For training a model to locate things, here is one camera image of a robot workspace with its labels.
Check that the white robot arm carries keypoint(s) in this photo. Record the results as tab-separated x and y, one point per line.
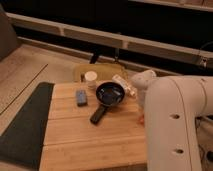
170	106

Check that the blue sponge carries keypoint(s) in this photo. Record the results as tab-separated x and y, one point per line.
81	97

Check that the white cup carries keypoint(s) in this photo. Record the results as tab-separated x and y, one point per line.
91	78

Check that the dark floor mat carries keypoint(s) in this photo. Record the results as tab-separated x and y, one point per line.
22	141

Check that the white tube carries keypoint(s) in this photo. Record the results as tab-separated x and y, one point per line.
126	86

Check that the black frying pan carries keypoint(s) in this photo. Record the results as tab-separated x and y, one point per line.
108	94

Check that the wooden folding table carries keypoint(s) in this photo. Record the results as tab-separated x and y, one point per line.
72	143

